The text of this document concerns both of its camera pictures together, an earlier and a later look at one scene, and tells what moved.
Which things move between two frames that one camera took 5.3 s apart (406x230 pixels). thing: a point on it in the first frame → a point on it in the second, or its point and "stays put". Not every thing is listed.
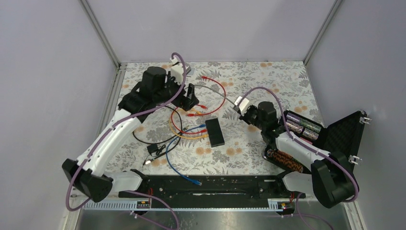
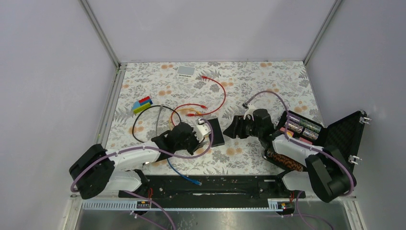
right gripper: (244, 117) → (237, 128)
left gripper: (183, 101) → (197, 143)
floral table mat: (192, 125) stays put
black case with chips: (343, 136) stays put
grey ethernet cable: (204, 86) → (157, 120)
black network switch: (214, 132) stays put
